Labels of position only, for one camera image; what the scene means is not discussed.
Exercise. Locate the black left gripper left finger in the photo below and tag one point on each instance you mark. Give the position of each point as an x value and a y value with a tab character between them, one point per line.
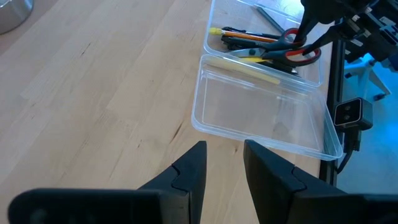
109	208

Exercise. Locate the black pen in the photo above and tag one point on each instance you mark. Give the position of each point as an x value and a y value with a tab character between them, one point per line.
286	69
236	43

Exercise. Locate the red black scissors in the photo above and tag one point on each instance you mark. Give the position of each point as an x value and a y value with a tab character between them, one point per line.
273	56

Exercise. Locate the clear plastic supply box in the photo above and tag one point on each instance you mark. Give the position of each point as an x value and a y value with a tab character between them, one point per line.
255	118

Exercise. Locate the small grey camera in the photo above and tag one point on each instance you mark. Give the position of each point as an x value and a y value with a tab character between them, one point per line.
353	113

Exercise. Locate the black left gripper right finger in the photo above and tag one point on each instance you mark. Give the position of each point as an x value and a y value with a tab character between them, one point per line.
295	205

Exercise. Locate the orange pencil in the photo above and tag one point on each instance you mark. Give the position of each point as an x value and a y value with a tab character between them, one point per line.
236	30
248	36

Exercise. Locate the yellow pencil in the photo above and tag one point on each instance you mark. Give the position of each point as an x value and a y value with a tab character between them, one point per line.
253	59
248	71

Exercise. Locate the white shade table lamp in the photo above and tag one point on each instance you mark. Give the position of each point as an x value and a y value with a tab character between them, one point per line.
12	12

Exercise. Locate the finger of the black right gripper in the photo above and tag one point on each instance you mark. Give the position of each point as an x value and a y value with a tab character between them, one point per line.
325	40
305	29

